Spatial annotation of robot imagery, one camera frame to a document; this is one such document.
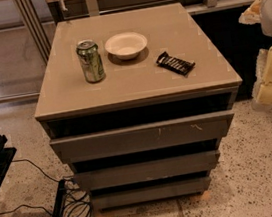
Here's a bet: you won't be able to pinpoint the grey drawer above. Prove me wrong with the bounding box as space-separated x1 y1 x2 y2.
50 110 234 164
91 176 211 209
74 150 220 190

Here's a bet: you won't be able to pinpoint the grey bottom drawer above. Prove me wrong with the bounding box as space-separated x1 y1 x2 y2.
91 176 211 209

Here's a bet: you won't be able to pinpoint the grey drawer cabinet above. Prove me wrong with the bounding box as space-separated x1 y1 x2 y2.
35 4 241 199

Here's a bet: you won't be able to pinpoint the grey top drawer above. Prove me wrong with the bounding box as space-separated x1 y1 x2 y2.
50 110 234 164

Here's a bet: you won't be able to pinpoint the black coiled cable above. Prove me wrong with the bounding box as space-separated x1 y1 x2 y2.
0 140 157 217

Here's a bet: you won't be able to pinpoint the white bowl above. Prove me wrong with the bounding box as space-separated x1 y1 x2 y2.
105 32 148 61

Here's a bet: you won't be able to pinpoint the black snack bar wrapper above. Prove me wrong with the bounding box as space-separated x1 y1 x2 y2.
156 52 195 76

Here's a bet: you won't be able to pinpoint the green soda can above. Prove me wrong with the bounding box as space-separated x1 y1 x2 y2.
76 39 105 83

